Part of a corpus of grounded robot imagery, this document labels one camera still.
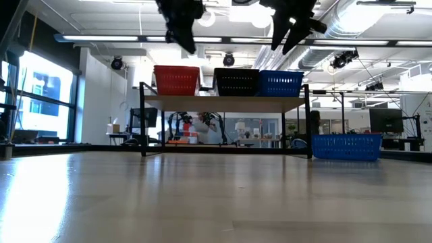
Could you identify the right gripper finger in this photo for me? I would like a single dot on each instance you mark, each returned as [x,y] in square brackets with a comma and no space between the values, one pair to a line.
[298,32]
[280,27]

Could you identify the wooden shelf black legs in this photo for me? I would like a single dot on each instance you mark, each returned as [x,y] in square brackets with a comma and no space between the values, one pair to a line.
[222,104]

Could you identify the long ceiling light bar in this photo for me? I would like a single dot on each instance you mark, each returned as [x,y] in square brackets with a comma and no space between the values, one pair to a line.
[101,38]

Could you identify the black computer monitor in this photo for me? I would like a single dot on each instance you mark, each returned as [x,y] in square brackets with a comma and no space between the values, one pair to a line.
[145,117]
[386,120]

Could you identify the black ceiling track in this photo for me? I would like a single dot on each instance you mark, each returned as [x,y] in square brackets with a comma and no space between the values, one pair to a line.
[384,2]

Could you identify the person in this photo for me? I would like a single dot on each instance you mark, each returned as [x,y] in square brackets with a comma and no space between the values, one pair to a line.
[202,130]

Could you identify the white table lamp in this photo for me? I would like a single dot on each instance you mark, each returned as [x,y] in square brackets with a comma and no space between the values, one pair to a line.
[240,125]

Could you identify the orange tray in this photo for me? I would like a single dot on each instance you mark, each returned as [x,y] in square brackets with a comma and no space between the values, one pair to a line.
[177,142]

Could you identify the cardboard box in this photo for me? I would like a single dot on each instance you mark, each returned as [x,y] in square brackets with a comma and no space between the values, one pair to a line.
[113,129]

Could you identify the large glass window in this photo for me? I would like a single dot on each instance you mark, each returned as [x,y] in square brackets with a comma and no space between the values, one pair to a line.
[44,111]

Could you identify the black background desk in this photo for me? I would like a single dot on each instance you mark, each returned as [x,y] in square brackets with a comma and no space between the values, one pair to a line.
[405,143]

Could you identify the silver ventilation duct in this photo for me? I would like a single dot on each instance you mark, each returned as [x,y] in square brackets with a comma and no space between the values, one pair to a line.
[341,20]

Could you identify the black hanging camera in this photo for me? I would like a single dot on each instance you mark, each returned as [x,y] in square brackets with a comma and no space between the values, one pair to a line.
[374,86]
[344,59]
[117,63]
[228,59]

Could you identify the black metal table frame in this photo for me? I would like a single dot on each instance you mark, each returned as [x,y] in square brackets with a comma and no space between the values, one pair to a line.
[101,149]

